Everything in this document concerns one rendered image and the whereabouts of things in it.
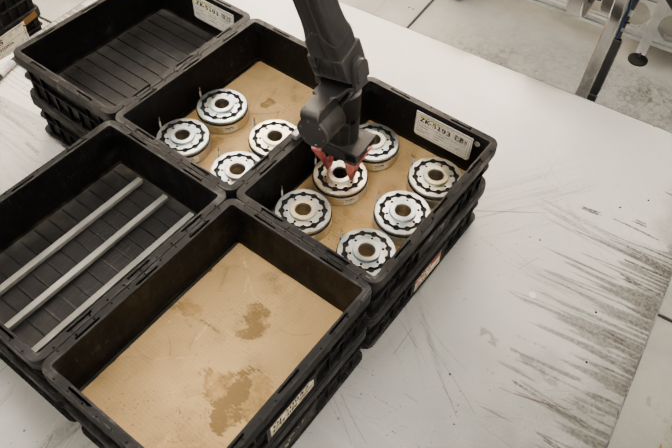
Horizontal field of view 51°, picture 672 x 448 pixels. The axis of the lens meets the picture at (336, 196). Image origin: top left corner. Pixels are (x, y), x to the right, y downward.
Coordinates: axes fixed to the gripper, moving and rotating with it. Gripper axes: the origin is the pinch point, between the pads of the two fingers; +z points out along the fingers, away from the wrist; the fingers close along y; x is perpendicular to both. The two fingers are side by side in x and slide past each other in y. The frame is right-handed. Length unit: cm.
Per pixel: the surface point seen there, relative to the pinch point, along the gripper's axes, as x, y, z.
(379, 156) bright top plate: 7.8, 4.0, 0.9
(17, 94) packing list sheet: -7, -84, 16
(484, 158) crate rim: 11.6, 22.8, -5.7
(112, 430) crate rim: -60, 1, -5
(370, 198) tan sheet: 0.2, 6.5, 4.2
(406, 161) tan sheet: 12.3, 7.9, 4.1
